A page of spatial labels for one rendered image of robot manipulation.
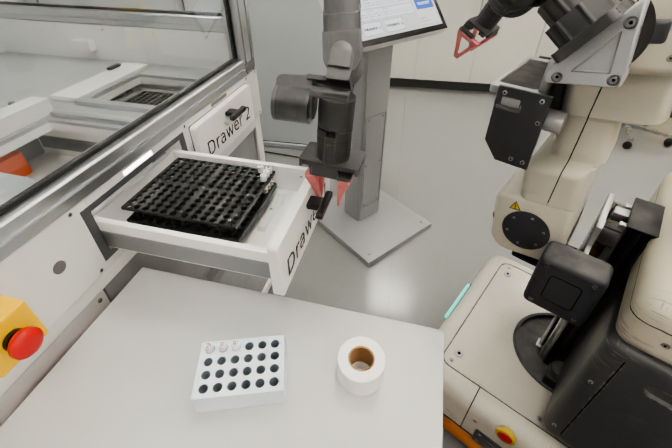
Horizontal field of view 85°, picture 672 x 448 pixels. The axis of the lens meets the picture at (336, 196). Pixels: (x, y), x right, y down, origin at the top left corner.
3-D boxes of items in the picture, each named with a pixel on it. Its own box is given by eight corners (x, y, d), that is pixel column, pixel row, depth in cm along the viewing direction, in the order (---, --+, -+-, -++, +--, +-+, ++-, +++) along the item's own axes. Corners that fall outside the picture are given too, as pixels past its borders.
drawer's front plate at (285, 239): (329, 194, 82) (329, 150, 75) (283, 298, 59) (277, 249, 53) (322, 192, 82) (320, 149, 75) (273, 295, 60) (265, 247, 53)
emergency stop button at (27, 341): (53, 339, 49) (38, 321, 47) (26, 367, 46) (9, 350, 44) (34, 334, 50) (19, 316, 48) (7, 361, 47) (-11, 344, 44)
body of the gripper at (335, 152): (310, 150, 66) (311, 111, 62) (365, 160, 65) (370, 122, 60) (297, 167, 61) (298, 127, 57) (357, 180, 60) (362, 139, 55)
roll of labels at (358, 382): (360, 407, 51) (361, 393, 49) (327, 370, 56) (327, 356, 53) (393, 374, 55) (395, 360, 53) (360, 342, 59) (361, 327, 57)
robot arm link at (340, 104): (354, 98, 53) (359, 85, 57) (307, 91, 53) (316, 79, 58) (349, 141, 57) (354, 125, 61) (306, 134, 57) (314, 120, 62)
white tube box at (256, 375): (286, 348, 59) (284, 334, 56) (286, 403, 52) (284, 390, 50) (207, 355, 58) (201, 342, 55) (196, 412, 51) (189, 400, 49)
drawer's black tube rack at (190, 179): (278, 196, 78) (275, 170, 74) (241, 254, 64) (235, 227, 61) (185, 181, 82) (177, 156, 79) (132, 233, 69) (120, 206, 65)
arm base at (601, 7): (620, 17, 46) (634, 4, 53) (578, -32, 46) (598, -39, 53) (555, 65, 52) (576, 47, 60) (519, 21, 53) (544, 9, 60)
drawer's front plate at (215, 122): (254, 119, 112) (249, 84, 106) (206, 169, 90) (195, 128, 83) (249, 118, 113) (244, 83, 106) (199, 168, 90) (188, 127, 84)
